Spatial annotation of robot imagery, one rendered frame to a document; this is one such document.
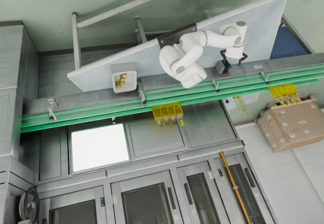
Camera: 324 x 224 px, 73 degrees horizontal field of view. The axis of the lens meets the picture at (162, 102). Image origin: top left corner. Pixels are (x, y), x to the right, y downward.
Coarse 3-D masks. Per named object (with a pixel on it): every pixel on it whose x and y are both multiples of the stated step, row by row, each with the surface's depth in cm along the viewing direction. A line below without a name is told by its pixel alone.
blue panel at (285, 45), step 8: (280, 32) 227; (288, 32) 229; (280, 40) 220; (288, 40) 222; (296, 40) 223; (272, 48) 213; (280, 48) 214; (288, 48) 215; (296, 48) 216; (272, 56) 206; (280, 56) 208; (288, 56) 209
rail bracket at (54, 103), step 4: (48, 100) 155; (52, 100) 155; (56, 100) 167; (52, 104) 155; (56, 104) 161; (48, 108) 147; (52, 108) 153; (52, 112) 150; (52, 116) 150; (56, 120) 160
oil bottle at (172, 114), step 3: (168, 105) 179; (171, 105) 179; (168, 108) 177; (171, 108) 178; (174, 108) 178; (168, 111) 177; (171, 111) 176; (174, 111) 177; (171, 114) 175; (174, 114) 175; (171, 117) 174; (174, 117) 175
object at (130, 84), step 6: (120, 72) 153; (126, 72) 154; (132, 72) 166; (114, 78) 166; (126, 78) 170; (132, 78) 172; (114, 84) 162; (126, 84) 173; (132, 84) 174; (114, 90) 167; (120, 90) 170; (126, 90) 171
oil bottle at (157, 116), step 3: (156, 105) 178; (153, 108) 176; (156, 108) 177; (159, 108) 177; (153, 111) 176; (156, 111) 175; (159, 111) 175; (153, 114) 178; (156, 114) 173; (159, 114) 174; (156, 117) 172; (159, 117) 172; (156, 120) 172; (159, 120) 172
